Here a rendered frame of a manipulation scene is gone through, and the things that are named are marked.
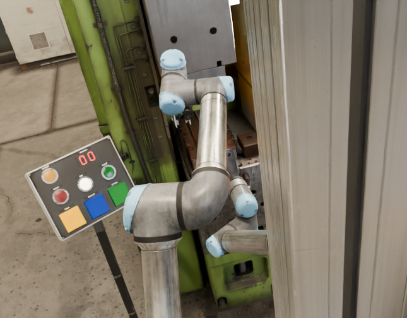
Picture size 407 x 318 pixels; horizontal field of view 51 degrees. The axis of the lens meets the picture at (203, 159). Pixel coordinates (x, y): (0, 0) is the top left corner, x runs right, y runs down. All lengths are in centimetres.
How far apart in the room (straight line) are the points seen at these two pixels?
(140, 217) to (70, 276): 200
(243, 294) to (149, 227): 147
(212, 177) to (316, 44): 82
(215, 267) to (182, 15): 123
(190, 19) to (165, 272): 94
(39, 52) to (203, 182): 622
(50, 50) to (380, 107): 691
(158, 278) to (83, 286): 186
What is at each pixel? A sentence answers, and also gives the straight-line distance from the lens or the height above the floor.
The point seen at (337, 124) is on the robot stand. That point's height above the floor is 187.
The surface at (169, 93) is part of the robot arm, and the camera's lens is 124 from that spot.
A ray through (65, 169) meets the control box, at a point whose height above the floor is 116.
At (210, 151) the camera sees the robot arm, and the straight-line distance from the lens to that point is 105.
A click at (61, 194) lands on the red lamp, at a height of 110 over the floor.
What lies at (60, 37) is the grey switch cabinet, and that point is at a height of 37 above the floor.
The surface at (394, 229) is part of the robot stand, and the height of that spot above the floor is 180.
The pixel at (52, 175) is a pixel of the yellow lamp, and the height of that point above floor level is 116.
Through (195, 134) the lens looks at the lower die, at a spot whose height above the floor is 99.
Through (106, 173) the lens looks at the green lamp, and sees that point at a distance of 169.
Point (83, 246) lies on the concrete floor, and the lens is 313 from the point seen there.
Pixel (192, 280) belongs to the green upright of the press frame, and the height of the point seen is 10.
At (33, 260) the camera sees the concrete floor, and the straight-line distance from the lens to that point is 321.
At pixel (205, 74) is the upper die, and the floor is 134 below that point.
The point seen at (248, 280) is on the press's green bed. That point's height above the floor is 16.
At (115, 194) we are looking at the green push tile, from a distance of 169.
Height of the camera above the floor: 197
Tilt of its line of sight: 33 degrees down
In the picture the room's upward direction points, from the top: 11 degrees counter-clockwise
